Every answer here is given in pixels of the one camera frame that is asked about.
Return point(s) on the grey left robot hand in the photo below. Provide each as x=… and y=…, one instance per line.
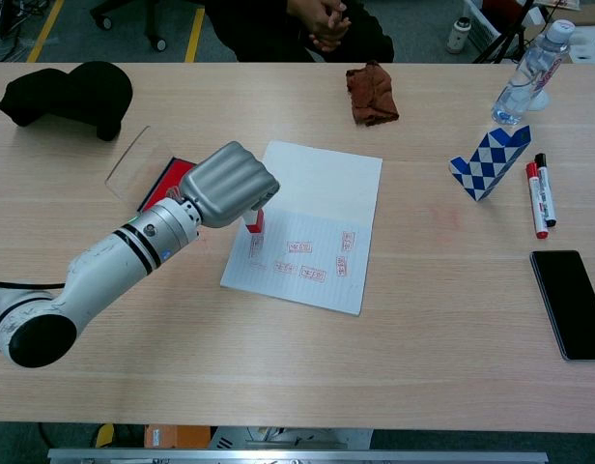
x=230, y=183

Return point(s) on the red rubber stamp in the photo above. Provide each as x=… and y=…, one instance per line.
x=254, y=224

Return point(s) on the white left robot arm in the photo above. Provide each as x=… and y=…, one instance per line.
x=109, y=261

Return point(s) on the red ink pad with lid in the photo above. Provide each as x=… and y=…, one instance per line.
x=169, y=181

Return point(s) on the white lined notepad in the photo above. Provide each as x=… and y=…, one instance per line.
x=326, y=193

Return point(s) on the person in black clothes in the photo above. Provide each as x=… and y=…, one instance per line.
x=268, y=34

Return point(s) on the brown cloth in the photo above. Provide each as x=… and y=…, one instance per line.
x=372, y=96

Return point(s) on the black office chair base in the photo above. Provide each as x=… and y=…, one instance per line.
x=152, y=24

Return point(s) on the black knit hat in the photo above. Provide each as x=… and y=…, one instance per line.
x=61, y=92

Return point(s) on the blue white snake puzzle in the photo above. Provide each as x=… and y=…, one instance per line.
x=476, y=174

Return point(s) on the orange box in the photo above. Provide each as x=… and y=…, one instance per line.
x=177, y=436

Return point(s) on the white thermos bottle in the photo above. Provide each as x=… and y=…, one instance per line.
x=458, y=36

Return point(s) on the black tripod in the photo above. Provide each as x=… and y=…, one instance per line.
x=502, y=41

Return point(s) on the red whiteboard marker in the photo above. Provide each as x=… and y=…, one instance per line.
x=538, y=208

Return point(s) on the clear plastic water bottle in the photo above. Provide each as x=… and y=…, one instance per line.
x=524, y=82

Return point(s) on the black whiteboard marker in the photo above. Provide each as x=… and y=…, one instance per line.
x=546, y=193

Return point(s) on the white round stand base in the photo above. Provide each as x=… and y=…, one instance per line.
x=542, y=101

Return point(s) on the black smartphone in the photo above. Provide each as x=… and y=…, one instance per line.
x=570, y=304

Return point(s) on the white foam box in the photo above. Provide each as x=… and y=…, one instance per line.
x=589, y=46

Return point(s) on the aluminium rail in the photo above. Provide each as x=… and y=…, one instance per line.
x=297, y=456

